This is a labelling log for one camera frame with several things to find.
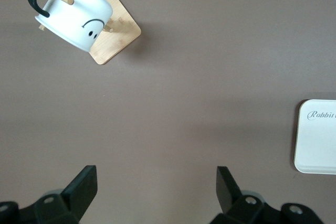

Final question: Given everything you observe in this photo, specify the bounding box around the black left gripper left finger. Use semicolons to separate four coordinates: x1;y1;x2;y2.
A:
19;165;98;224

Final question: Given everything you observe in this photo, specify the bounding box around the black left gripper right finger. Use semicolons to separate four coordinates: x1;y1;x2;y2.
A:
209;166;283;224

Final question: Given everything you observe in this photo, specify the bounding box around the cream rectangular plastic tray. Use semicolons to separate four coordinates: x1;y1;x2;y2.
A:
293;99;336;175

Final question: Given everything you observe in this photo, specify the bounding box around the wooden mug rack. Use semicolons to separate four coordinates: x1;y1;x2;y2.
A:
0;0;142;66

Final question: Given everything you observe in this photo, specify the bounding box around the white smiley mug black handle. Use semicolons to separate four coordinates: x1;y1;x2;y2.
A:
27;0;114;52

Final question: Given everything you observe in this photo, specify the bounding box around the brown table cover mat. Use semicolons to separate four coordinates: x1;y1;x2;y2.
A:
0;0;336;224

